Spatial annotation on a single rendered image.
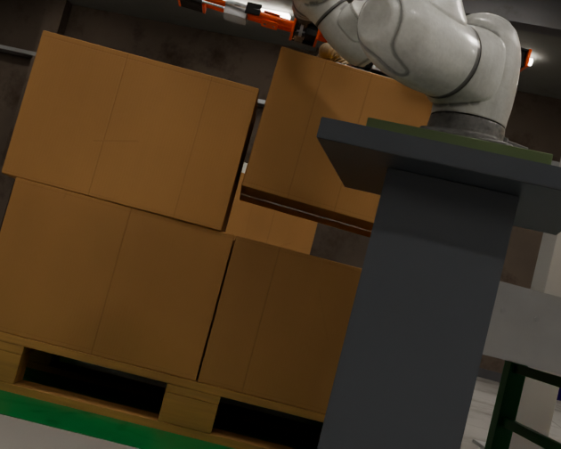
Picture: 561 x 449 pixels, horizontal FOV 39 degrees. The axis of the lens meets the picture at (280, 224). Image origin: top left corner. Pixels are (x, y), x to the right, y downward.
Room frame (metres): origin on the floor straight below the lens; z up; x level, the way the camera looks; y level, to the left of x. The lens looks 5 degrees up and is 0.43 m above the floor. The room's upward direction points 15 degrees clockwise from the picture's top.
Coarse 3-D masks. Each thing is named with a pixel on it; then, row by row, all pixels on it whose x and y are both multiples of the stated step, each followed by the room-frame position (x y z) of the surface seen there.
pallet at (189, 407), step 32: (0, 352) 2.07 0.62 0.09; (32, 352) 2.49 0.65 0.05; (64, 352) 2.08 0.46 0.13; (0, 384) 2.07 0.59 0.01; (32, 384) 2.14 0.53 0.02; (96, 384) 2.51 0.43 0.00; (128, 384) 2.54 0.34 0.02; (192, 384) 2.09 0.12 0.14; (128, 416) 2.09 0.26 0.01; (160, 416) 2.09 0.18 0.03; (192, 416) 2.10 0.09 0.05; (224, 416) 2.53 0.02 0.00; (256, 416) 2.57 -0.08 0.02; (320, 416) 2.11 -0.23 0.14; (256, 448) 2.11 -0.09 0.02; (288, 448) 2.18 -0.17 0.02
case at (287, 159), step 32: (288, 64) 2.10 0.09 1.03; (320, 64) 2.11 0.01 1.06; (288, 96) 2.10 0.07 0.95; (320, 96) 2.11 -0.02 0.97; (352, 96) 2.11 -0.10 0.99; (384, 96) 2.12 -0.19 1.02; (416, 96) 2.12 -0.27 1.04; (288, 128) 2.11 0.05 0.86; (256, 160) 2.10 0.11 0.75; (288, 160) 2.11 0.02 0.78; (320, 160) 2.11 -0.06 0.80; (256, 192) 2.17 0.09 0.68; (288, 192) 2.11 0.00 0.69; (320, 192) 2.11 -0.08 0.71; (352, 192) 2.12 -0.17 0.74; (352, 224) 2.30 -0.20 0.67
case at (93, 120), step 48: (48, 48) 2.07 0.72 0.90; (96, 48) 2.07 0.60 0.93; (48, 96) 2.07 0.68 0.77; (96, 96) 2.07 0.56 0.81; (144, 96) 2.08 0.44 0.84; (192, 96) 2.08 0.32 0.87; (240, 96) 2.09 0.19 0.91; (48, 144) 2.07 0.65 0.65; (96, 144) 2.07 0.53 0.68; (144, 144) 2.08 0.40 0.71; (192, 144) 2.08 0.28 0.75; (240, 144) 2.09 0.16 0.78; (96, 192) 2.08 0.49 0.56; (144, 192) 2.08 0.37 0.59; (192, 192) 2.08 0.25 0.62
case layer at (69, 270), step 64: (64, 192) 2.07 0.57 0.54; (0, 256) 2.07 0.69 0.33; (64, 256) 2.07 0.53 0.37; (128, 256) 2.08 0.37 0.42; (192, 256) 2.09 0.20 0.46; (256, 256) 2.10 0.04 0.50; (0, 320) 2.07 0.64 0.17; (64, 320) 2.08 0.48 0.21; (128, 320) 2.09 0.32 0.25; (192, 320) 2.09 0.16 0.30; (256, 320) 2.10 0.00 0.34; (320, 320) 2.11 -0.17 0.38; (256, 384) 2.11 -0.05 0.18; (320, 384) 2.11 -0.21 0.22
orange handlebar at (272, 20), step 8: (208, 0) 2.26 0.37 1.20; (216, 0) 2.26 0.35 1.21; (216, 8) 2.31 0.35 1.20; (248, 16) 2.31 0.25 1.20; (256, 16) 2.28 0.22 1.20; (264, 16) 2.27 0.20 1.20; (272, 16) 2.27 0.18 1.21; (264, 24) 2.30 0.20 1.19; (272, 24) 2.29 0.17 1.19; (280, 24) 2.28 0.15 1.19; (288, 24) 2.28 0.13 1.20; (320, 32) 2.28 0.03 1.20; (320, 40) 2.33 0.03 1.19
